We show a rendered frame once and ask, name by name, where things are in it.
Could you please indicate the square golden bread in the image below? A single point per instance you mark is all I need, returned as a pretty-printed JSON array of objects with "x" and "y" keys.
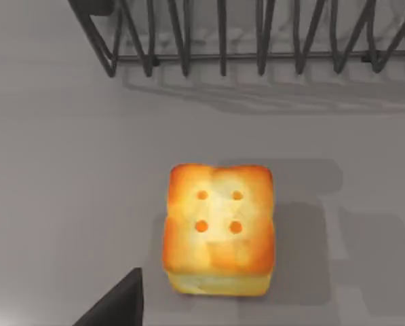
[{"x": 218, "y": 231}]

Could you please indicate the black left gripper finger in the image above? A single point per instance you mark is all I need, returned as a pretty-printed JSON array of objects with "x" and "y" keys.
[{"x": 122, "y": 302}]

